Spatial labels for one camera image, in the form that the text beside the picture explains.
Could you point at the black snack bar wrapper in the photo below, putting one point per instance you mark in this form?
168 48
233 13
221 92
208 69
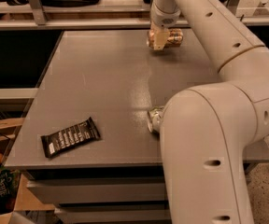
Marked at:
69 138

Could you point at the orange soda can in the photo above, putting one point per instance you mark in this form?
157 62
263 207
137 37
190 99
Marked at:
175 38

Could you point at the grey drawer cabinet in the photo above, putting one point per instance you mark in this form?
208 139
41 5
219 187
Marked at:
114 78

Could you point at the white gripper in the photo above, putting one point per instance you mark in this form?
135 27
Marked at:
163 20

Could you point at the cardboard box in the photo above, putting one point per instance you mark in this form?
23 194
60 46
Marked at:
17 204

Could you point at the white green soda can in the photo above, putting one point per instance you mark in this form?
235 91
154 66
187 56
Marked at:
155 116

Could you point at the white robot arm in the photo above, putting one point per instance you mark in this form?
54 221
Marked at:
205 129

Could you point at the metal shelf frame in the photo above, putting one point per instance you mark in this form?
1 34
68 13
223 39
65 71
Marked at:
109 13

